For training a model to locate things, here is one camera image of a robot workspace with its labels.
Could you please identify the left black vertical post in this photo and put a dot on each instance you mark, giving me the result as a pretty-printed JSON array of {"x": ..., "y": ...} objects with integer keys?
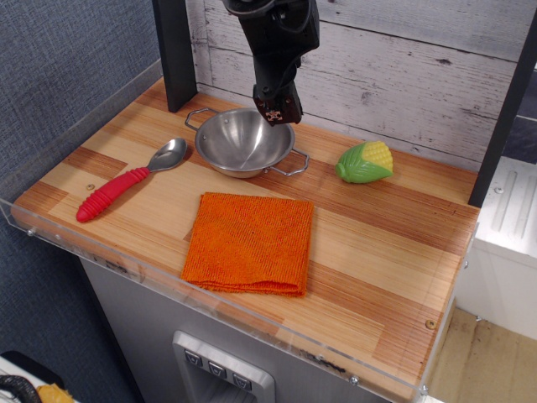
[{"x": 173, "y": 33}]

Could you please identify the toy corn cob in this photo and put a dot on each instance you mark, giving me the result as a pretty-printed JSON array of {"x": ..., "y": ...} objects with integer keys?
[{"x": 364, "y": 163}]

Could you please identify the clear acrylic table guard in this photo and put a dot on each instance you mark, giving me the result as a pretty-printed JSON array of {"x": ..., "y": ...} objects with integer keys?
[{"x": 47, "y": 110}]

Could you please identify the white appliance at right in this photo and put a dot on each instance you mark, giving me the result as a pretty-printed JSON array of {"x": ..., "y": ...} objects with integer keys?
[{"x": 497, "y": 282}]

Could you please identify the black vertical post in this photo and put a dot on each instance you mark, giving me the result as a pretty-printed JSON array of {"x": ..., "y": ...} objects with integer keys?
[
  {"x": 515, "y": 94},
  {"x": 173, "y": 33}
]

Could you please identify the steel bowl with handles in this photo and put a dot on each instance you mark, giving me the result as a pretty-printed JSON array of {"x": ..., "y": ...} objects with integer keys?
[{"x": 239, "y": 143}]

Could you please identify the orange cloth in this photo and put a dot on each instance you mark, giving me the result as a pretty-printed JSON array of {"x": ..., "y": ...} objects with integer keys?
[{"x": 254, "y": 244}]

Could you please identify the red handled metal spoon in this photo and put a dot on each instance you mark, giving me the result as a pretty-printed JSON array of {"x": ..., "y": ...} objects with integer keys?
[{"x": 167, "y": 157}]

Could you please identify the right black vertical post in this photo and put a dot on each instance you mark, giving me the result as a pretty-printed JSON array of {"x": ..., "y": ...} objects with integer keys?
[{"x": 515, "y": 94}]

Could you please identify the grey cabinet with dispenser panel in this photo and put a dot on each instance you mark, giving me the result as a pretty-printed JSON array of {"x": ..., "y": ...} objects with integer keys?
[{"x": 181, "y": 353}]

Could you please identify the yellow object bottom left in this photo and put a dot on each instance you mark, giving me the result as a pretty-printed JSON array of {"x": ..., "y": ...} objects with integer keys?
[{"x": 54, "y": 394}]

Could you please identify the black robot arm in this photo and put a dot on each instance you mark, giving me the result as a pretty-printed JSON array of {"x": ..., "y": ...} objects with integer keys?
[{"x": 278, "y": 33}]

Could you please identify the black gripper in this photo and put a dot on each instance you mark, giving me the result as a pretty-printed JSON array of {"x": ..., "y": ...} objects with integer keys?
[{"x": 275, "y": 66}]

